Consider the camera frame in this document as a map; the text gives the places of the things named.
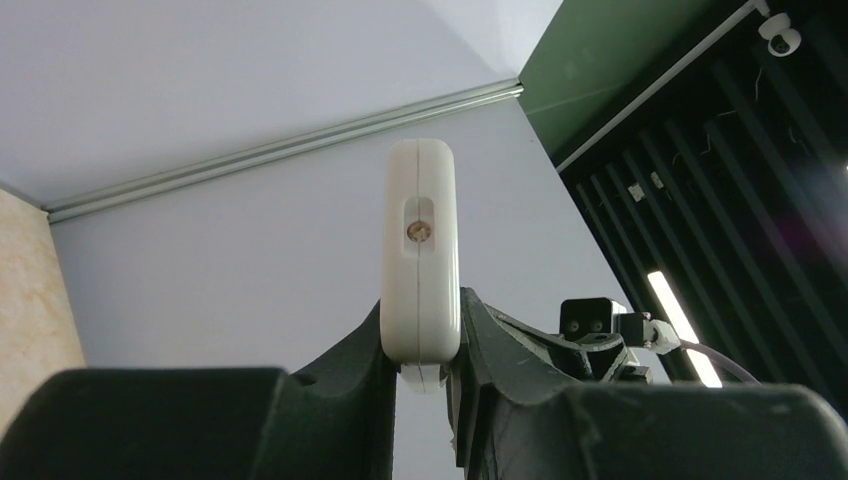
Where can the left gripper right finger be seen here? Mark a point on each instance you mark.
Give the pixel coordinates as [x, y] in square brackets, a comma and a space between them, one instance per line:
[514, 416]

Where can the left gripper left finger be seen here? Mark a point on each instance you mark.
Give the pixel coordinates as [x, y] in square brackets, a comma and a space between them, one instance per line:
[332, 419]

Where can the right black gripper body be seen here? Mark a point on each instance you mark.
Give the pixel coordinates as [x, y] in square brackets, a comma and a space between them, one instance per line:
[595, 351]

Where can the white remote control back up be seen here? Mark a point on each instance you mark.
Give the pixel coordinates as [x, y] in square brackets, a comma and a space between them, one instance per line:
[420, 319]

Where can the ceiling light strip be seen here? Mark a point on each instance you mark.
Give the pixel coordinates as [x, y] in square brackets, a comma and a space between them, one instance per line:
[677, 317]

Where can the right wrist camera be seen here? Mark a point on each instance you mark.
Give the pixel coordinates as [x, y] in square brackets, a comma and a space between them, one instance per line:
[580, 318]

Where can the ceiling security camera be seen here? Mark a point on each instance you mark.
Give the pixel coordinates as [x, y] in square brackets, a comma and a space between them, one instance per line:
[777, 30]

